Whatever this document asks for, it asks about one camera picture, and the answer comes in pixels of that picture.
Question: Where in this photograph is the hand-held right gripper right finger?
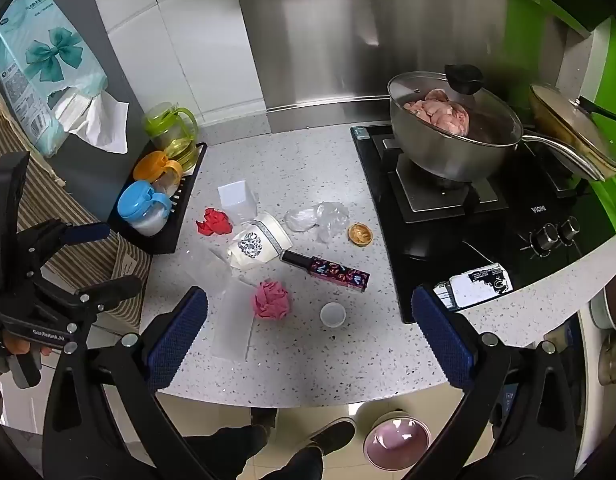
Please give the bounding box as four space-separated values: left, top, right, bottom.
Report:
410 285 578 480

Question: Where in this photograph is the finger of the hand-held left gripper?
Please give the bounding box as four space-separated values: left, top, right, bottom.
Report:
30 275 144 332
18 220 112 272

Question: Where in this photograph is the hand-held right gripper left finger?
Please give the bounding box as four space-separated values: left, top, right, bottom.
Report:
42 286 209 480

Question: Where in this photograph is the pink trash bin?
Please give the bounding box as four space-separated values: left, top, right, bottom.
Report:
363 410 433 468

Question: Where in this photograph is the white square plastic cup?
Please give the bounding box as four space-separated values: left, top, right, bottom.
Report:
217 179 259 223

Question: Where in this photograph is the person's left hand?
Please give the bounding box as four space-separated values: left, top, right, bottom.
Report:
2 332 54 359

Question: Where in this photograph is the striped brown cloth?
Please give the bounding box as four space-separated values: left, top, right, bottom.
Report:
0 105 154 331

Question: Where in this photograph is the blue lidded jar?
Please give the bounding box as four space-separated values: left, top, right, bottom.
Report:
117 180 173 237

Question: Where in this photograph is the clear plastic sheet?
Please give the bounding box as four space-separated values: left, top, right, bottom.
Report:
180 247 261 361

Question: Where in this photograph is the orange lidded jar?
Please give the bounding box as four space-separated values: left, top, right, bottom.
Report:
133 151 183 196

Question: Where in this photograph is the black jar tray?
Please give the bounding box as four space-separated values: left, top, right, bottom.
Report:
107 140 209 255

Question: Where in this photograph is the black gas stove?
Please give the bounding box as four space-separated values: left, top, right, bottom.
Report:
350 120 616 311

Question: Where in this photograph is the pink crumpled paper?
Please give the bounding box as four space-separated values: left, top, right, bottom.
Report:
252 280 293 321

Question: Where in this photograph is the small white round cap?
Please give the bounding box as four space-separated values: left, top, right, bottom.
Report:
320 302 347 328

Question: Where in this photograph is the person's left shoe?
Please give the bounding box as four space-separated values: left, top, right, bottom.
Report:
250 407 279 428

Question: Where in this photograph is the person's shoe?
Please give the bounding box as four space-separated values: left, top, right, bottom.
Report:
250 407 279 428
310 420 357 456

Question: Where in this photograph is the person's left leg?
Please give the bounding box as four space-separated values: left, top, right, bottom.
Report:
183 425 269 480

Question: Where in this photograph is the person's leg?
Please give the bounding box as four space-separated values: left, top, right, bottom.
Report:
268 447 323 480
183 425 269 480

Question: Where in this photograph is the white patterned paper cup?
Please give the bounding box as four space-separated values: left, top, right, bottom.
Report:
227 211 293 272

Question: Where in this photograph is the red cloth scrap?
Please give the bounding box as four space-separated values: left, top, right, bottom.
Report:
196 207 233 236

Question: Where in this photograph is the green lidded jar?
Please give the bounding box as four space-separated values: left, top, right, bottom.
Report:
142 102 199 173

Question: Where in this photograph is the person's right shoe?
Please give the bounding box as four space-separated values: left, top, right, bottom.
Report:
310 420 357 456

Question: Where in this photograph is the pale round basin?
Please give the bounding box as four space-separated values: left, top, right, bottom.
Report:
590 280 616 331

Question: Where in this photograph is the person's right leg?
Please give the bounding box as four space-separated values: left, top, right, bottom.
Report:
268 447 323 480

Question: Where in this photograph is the clear plastic bag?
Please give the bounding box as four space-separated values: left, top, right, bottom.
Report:
284 201 351 243

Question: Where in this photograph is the light blue tissue pack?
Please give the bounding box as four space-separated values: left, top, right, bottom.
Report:
0 0 131 158

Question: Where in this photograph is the steel cooking pot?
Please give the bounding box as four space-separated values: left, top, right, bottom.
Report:
388 72 606 183

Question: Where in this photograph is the raw pink meat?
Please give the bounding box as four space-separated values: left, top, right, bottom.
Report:
403 88 471 137

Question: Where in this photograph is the brown wok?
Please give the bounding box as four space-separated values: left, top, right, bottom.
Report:
528 82 616 181

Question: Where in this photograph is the glass pot lid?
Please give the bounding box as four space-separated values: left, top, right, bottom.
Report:
388 64 523 146

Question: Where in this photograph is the colourful handled knife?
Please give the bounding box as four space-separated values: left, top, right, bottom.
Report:
280 249 371 292

